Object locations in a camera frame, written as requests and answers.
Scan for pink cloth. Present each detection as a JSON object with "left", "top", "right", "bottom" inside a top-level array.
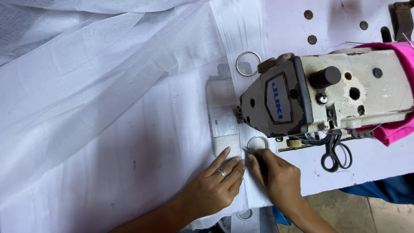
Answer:
[{"left": 345, "top": 41, "right": 414, "bottom": 147}]

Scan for black scissors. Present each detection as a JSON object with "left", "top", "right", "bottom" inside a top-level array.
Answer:
[{"left": 320, "top": 133, "right": 353, "bottom": 173}]

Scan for blue garment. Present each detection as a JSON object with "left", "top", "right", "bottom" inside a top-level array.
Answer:
[{"left": 272, "top": 174, "right": 414, "bottom": 227}]

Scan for metal curtain ring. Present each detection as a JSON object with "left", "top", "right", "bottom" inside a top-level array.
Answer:
[
  {"left": 236, "top": 209, "right": 254, "bottom": 221},
  {"left": 235, "top": 51, "right": 262, "bottom": 77},
  {"left": 246, "top": 135, "right": 270, "bottom": 153}
]

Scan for brown metal bracket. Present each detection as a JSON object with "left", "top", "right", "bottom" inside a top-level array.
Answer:
[{"left": 393, "top": 1, "right": 414, "bottom": 42}]

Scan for person's right hand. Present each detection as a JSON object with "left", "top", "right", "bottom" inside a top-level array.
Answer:
[{"left": 247, "top": 148, "right": 303, "bottom": 212}]

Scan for white curtain header tape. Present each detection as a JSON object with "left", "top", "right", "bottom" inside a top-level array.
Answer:
[{"left": 210, "top": 0, "right": 279, "bottom": 233}]

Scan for white sheer curtain fabric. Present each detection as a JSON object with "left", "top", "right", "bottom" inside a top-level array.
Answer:
[{"left": 0, "top": 0, "right": 279, "bottom": 233}]

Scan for worn beige sewing machine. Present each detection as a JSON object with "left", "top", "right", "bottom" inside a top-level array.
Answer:
[{"left": 236, "top": 48, "right": 414, "bottom": 153}]

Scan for thin black hand tool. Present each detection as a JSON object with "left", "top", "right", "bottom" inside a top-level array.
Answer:
[{"left": 243, "top": 148, "right": 269, "bottom": 177}]

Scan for person's left hand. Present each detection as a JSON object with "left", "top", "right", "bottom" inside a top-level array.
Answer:
[{"left": 182, "top": 146, "right": 246, "bottom": 218}]

